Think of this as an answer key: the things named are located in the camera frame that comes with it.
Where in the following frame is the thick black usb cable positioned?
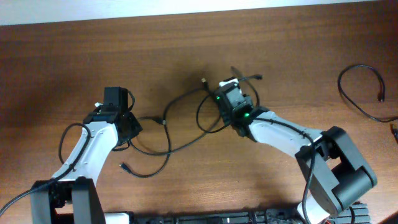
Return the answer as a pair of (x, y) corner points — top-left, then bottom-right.
(119, 87), (223, 179)

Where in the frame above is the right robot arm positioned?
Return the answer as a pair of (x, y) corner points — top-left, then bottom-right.
(215, 78), (377, 223)

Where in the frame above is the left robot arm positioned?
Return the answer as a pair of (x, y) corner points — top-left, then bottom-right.
(30, 87), (142, 223)

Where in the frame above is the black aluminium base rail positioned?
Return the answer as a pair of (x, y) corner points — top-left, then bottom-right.
(104, 203), (371, 224)

